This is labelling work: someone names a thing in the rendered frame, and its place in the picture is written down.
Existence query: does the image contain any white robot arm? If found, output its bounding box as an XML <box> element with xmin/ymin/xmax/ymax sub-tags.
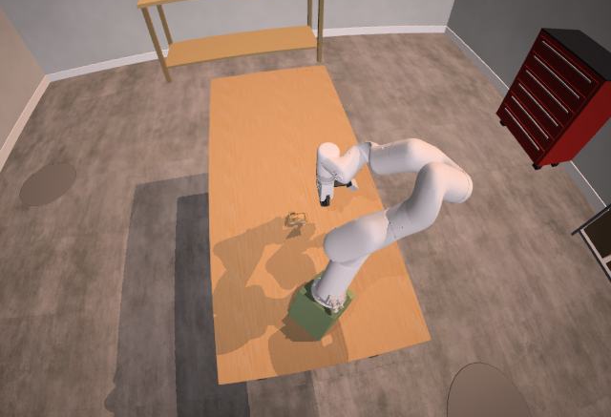
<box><xmin>311</xmin><ymin>138</ymin><xmax>473</xmax><ymax>313</ymax></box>

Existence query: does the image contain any wooden tray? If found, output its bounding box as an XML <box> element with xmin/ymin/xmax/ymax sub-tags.
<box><xmin>287</xmin><ymin>212</ymin><xmax>307</xmax><ymax>224</ymax></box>

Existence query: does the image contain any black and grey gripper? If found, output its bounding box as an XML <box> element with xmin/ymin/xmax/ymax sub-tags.
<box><xmin>316</xmin><ymin>177</ymin><xmax>335</xmax><ymax>207</ymax></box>

